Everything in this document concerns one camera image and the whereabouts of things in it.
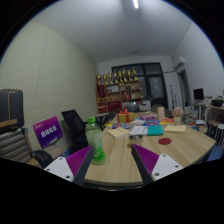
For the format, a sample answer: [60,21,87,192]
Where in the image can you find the stack of books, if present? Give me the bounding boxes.
[184,109,198,128]

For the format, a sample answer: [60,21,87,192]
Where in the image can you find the teal book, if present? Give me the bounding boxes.
[146,124,165,137]

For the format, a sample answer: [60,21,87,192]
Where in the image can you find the green tea drink bottle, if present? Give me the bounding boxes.
[85,116,107,166]

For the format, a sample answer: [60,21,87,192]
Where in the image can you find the black office chair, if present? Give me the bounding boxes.
[60,109,89,151]

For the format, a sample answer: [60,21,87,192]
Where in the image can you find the potted pink flowers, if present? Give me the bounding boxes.
[171,106,185,126]

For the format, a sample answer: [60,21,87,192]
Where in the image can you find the flat round red coaster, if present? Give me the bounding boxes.
[157,137,173,146]

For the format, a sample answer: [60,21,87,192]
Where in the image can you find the white round stool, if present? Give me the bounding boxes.
[213,123,224,141]

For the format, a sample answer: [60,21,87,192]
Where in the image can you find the wooden shelf unit with trophies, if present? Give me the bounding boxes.
[95,67,143,114]

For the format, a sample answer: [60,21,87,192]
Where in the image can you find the blue colourful brochure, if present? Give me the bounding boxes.
[111,122,132,130]

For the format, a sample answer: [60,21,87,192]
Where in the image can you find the white wall air conditioner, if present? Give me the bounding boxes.
[172,56,186,70]

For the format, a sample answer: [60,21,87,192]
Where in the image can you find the small metal cup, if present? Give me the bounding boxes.
[128,134,144,146]

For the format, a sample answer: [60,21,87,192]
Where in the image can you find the beige book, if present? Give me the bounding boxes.
[107,126,130,140]

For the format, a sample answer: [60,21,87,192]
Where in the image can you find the orange booklet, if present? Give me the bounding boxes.
[159,117,175,126]

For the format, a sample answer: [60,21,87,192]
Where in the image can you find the yellow gift box red ribbon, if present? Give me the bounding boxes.
[116,108,137,124]

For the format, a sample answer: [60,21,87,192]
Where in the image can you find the black computer monitor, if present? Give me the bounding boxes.
[193,87,205,102]

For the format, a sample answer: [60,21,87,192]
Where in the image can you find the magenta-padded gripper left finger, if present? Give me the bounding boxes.
[43,144,95,187]

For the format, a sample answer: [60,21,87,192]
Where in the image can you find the white printed paper sheet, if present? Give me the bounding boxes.
[128,125,149,136]

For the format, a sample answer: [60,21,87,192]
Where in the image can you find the small orange card stand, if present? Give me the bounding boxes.
[156,106,166,121]

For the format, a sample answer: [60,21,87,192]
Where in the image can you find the grey striped chair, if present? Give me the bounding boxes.
[0,128,54,168]

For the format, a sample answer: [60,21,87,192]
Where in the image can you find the wooden side desk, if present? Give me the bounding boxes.
[193,101,224,134]

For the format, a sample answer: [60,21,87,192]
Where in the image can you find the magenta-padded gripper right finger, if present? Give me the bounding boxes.
[129,143,184,185]

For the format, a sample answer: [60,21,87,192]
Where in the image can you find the black case with tan strap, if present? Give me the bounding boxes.
[0,89,25,135]

